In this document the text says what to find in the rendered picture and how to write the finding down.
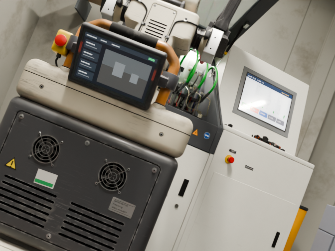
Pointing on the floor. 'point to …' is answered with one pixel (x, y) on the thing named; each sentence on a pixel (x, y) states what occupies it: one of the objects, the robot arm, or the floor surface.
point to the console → (249, 173)
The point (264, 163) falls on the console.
